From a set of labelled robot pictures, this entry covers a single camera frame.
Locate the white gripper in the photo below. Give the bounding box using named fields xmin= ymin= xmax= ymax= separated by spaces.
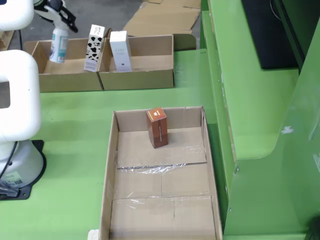
xmin=33 ymin=0 xmax=79 ymax=33

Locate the white bottle teal label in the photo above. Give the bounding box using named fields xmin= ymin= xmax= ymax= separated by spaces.
xmin=49 ymin=24 xmax=69 ymax=63

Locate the flattened cardboard pile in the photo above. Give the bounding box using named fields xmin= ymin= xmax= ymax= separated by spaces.
xmin=122 ymin=0 xmax=201 ymax=38

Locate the divided cardboard box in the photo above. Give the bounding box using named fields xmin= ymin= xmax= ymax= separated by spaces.
xmin=24 ymin=28 xmax=175 ymax=93

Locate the red carton box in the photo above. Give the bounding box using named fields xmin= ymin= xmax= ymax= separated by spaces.
xmin=145 ymin=106 xmax=169 ymax=150

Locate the large cardboard tray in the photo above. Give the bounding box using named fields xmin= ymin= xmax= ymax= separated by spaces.
xmin=98 ymin=104 xmax=223 ymax=240

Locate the cow print carton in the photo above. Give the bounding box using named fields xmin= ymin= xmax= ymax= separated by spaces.
xmin=83 ymin=24 xmax=106 ymax=73

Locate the tall white carton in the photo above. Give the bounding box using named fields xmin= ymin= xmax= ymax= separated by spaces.
xmin=109 ymin=30 xmax=133 ymax=73

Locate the wooden pallet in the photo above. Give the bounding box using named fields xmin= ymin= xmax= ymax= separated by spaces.
xmin=0 ymin=29 xmax=15 ymax=51

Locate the green metal cabinet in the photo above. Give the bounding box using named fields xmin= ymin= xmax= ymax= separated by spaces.
xmin=199 ymin=0 xmax=320 ymax=240

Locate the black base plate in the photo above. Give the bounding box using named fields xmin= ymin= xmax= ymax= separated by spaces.
xmin=0 ymin=139 xmax=47 ymax=201

